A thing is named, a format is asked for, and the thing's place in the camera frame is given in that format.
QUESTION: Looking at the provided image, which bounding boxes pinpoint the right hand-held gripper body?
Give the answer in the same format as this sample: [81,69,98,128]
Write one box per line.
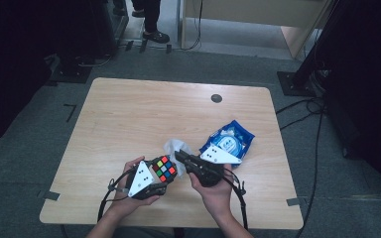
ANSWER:
[184,144,243,188]

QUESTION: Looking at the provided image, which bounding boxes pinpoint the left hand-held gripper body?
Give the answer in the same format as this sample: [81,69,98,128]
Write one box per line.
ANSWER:
[125,160,169,201]

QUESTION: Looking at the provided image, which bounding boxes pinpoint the white wet wipe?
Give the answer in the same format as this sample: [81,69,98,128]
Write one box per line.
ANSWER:
[163,138,193,180]

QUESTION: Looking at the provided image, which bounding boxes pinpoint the multicoloured puzzle cube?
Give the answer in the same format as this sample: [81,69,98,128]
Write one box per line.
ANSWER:
[151,155,179,183]

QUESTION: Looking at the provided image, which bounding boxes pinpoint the blue wet wipes pack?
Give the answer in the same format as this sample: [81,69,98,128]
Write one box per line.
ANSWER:
[198,119,256,161]

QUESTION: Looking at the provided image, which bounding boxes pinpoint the person's left hand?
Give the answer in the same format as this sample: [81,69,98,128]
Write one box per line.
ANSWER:
[110,156,162,220]

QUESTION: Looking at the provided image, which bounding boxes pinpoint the person's right hand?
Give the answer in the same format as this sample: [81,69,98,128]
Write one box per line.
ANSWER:
[188,163,238,223]

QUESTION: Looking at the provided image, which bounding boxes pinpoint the person's lap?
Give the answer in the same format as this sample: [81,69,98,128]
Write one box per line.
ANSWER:
[115,226,226,238]

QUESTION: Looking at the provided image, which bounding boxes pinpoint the grey tape strip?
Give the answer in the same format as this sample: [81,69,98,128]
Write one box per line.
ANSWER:
[42,190,62,201]
[286,196,309,207]

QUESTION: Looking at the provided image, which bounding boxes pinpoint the black angled floor tape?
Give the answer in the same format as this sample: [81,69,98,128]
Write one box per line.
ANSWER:
[63,103,77,124]

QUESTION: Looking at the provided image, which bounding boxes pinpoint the black stand with base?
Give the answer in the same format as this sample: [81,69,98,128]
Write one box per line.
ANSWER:
[276,0,348,98]

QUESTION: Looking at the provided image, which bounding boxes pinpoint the dark cabinet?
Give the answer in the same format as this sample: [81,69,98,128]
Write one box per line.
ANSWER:
[88,0,130,58]

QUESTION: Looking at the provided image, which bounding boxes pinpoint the light wooden cabinet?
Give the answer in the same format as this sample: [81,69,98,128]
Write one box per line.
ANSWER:
[180,0,332,60]

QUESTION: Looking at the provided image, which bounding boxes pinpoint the left hand-held gripper cable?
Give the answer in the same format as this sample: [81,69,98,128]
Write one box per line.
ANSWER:
[96,168,137,223]

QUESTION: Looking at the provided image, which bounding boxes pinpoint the hand-held gripper cable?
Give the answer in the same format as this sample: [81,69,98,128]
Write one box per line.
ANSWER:
[96,168,137,223]
[222,168,250,231]

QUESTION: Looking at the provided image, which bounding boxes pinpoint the right hand-held gripper cable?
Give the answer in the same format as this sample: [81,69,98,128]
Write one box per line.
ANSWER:
[222,168,250,231]

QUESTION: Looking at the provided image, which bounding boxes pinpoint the black looped floor cables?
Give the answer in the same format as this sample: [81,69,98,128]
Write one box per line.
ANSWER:
[275,96,327,238]

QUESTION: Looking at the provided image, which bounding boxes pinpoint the black stand base plate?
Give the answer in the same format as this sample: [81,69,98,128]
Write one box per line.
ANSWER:
[49,54,94,84]

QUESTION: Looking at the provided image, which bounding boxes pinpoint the black hanging cable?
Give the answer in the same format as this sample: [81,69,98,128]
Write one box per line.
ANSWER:
[182,0,203,52]

